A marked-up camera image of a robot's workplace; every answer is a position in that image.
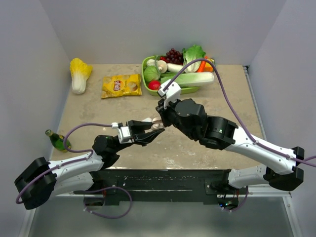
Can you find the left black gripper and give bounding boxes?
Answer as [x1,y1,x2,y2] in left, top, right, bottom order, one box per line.
[112,120,164,153]

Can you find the beige earbud case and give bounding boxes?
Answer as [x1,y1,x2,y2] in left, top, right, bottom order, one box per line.
[151,117,164,131]

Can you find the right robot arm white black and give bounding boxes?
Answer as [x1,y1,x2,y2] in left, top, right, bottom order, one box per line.
[156,99,304,194]

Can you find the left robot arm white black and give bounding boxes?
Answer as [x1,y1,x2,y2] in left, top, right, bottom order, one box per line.
[14,118,164,210]

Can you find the green plastic basket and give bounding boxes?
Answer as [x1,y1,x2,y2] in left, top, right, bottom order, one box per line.
[141,55,201,97]

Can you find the red apple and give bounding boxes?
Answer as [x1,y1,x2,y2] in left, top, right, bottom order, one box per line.
[148,80,161,91]

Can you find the long white green cabbage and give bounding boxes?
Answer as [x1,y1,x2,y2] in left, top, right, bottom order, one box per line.
[175,72,215,88]

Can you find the white daikon radish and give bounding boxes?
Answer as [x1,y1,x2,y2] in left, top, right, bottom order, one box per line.
[167,63,183,74]

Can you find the round green cabbage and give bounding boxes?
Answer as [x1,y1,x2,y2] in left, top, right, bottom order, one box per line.
[143,66,160,83]

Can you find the yellow Lays chips bag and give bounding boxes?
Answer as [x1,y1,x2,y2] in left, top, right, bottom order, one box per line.
[101,74,142,99]

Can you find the beige mushroom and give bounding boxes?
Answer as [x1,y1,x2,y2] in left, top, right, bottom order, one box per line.
[155,60,167,74]

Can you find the orange carrot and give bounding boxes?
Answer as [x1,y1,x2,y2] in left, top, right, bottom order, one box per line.
[197,61,207,73]

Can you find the orange pumpkin slice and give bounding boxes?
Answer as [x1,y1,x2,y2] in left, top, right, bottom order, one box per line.
[204,58,215,72]

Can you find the purple grapes bunch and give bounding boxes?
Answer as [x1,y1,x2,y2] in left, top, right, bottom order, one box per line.
[164,48,184,65]

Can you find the green leafy lettuce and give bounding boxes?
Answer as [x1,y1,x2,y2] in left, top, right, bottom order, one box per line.
[182,45,206,73]

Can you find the green champagne bottle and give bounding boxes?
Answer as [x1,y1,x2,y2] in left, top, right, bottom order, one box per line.
[45,129,72,152]

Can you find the yellow napa cabbage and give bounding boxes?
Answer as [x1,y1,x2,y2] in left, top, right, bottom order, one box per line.
[70,58,93,94]

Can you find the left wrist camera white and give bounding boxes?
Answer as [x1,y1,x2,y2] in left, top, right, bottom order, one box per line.
[111,122,133,144]

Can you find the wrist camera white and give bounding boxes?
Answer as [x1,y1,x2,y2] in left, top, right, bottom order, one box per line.
[111,122,133,144]
[158,79,181,109]

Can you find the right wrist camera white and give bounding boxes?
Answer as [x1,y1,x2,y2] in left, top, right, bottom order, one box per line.
[158,79,181,109]

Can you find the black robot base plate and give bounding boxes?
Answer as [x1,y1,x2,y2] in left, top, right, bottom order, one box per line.
[88,169,247,205]

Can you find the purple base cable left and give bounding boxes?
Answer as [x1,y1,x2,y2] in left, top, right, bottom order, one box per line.
[83,186,133,220]

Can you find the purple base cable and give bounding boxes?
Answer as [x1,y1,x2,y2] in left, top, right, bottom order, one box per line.
[83,186,133,220]
[221,186,249,213]

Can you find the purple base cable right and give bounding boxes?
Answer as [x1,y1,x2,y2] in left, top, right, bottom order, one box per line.
[221,186,249,213]

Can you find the aluminium frame rail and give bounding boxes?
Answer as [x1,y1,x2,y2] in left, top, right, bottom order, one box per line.
[242,65,292,198]

